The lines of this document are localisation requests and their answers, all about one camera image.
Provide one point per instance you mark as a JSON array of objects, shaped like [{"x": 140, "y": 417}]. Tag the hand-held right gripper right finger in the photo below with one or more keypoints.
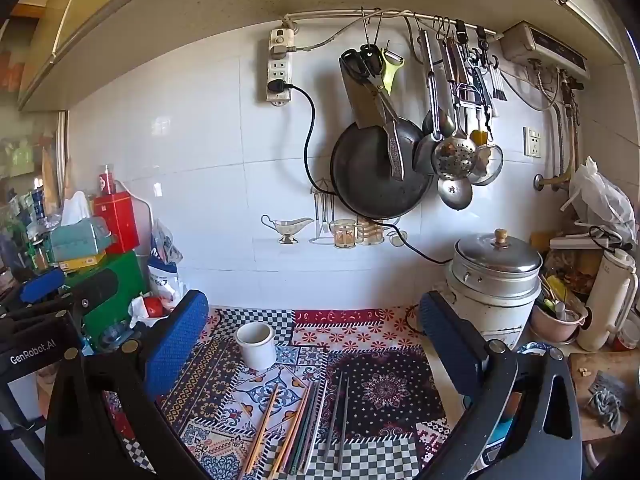
[{"x": 450, "y": 345}]

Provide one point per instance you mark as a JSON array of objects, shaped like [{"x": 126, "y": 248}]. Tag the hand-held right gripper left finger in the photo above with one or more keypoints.
[{"x": 177, "y": 345}]

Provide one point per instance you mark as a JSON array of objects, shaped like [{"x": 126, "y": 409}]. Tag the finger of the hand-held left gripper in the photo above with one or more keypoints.
[
  {"x": 95, "y": 285},
  {"x": 42, "y": 286}
]

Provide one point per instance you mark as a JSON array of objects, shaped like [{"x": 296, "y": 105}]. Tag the white ceramic cup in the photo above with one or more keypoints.
[{"x": 256, "y": 352}]

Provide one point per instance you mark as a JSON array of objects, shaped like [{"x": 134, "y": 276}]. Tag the pink chopstick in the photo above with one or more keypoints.
[
  {"x": 290, "y": 430},
  {"x": 296, "y": 430}
]

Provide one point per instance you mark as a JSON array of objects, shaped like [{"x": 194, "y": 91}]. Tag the green chopstick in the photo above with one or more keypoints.
[
  {"x": 303, "y": 430},
  {"x": 308, "y": 430}
]

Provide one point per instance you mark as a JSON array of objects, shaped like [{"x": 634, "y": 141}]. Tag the pale mauve chopstick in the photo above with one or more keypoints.
[
  {"x": 316, "y": 430},
  {"x": 312, "y": 430}
]

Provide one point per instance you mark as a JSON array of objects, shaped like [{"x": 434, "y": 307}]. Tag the bunch of hanging small utensils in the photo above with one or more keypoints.
[{"x": 475, "y": 85}]

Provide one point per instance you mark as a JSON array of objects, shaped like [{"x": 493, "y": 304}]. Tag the yellow box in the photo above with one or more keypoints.
[{"x": 80, "y": 263}]

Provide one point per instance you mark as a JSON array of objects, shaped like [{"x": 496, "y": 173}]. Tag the green box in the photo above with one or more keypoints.
[{"x": 127, "y": 280}]

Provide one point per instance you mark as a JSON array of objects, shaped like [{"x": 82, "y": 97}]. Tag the red white crumpled packet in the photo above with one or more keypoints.
[{"x": 150, "y": 306}]

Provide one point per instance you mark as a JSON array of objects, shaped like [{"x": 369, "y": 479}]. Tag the teal tissue pack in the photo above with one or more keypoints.
[{"x": 80, "y": 240}]

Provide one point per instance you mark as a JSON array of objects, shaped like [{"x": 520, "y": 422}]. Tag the red tin box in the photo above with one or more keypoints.
[{"x": 116, "y": 222}]

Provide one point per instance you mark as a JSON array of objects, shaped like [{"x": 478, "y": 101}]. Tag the blue white plastic bag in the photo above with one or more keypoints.
[{"x": 162, "y": 265}]

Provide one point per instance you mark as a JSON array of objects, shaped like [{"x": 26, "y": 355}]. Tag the patterned tablecloth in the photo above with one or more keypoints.
[{"x": 380, "y": 390}]

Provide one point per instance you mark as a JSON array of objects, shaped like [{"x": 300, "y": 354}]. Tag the glass door cabinet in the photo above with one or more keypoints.
[{"x": 30, "y": 195}]

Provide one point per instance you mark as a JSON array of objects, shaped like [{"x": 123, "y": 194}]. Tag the aluminium steamer pot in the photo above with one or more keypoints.
[{"x": 497, "y": 265}]

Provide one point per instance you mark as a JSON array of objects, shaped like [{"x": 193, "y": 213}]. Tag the red labelled jar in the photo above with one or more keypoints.
[{"x": 106, "y": 180}]

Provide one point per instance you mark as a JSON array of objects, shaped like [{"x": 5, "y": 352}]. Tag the pink bowl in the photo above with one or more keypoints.
[{"x": 555, "y": 327}]

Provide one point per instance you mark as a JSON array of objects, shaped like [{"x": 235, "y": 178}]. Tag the wooden cutting board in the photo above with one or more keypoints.
[{"x": 580, "y": 395}]

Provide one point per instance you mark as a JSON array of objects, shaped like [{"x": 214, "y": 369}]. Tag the white thermos kettle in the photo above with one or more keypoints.
[{"x": 607, "y": 305}]

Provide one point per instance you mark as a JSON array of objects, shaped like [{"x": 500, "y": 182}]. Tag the grey green rag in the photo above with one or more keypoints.
[{"x": 606, "y": 405}]

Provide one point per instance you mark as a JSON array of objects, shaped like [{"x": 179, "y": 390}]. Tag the mesh strainer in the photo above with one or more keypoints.
[{"x": 493, "y": 165}]

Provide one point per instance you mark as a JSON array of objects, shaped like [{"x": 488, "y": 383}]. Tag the perforated steel skimmer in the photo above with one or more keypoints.
[{"x": 455, "y": 157}]

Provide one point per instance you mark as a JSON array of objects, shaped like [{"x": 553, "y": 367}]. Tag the black wok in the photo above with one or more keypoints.
[{"x": 365, "y": 175}]

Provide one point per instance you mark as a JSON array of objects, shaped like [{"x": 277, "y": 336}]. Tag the green peeler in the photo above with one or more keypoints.
[{"x": 391, "y": 72}]

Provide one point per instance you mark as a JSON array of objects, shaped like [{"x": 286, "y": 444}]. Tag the white power strip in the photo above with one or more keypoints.
[{"x": 279, "y": 67}]

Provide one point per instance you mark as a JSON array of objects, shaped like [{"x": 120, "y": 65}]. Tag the white water heater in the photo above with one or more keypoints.
[{"x": 545, "y": 50}]

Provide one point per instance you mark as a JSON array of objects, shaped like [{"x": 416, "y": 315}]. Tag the white wall socket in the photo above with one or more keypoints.
[{"x": 532, "y": 141}]

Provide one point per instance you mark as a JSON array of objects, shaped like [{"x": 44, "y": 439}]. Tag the metal hanging rail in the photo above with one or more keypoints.
[{"x": 400, "y": 13}]

